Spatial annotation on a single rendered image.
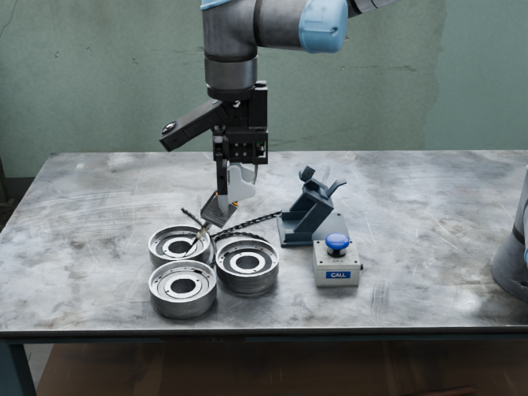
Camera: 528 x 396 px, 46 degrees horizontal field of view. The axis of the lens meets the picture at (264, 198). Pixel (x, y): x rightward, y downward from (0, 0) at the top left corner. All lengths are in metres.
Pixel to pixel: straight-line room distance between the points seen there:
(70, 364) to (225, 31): 0.75
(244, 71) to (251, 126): 0.09
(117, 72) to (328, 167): 1.44
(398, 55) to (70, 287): 1.87
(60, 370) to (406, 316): 0.67
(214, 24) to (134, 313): 0.45
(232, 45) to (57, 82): 1.92
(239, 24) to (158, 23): 1.73
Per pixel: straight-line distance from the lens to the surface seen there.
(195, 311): 0.96
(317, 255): 1.03
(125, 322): 0.99
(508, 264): 1.08
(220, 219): 1.00
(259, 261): 1.04
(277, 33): 0.82
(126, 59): 2.62
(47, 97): 2.76
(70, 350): 1.34
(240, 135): 0.90
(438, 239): 1.19
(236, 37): 0.85
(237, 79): 0.87
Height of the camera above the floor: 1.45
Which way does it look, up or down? 31 degrees down
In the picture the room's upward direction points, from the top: straight up
